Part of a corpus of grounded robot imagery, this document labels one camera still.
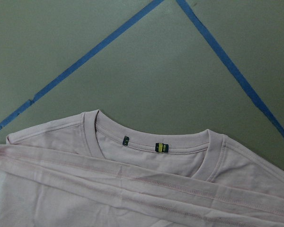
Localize pink Snoopy t-shirt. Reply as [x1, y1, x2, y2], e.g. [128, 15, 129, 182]
[0, 110, 284, 227]

